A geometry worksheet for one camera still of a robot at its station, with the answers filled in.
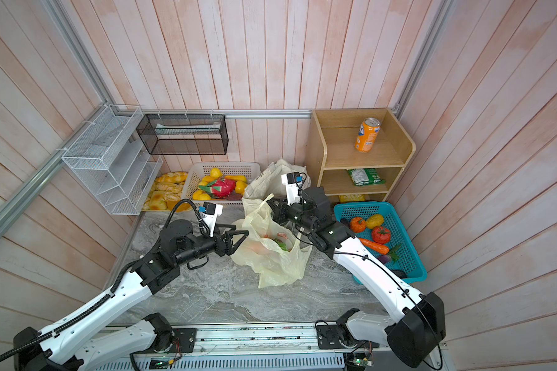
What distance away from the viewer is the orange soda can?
0.80 meters

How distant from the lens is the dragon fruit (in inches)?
42.0

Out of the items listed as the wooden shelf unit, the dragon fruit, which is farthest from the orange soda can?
the dragon fruit

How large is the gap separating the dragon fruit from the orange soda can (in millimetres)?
587
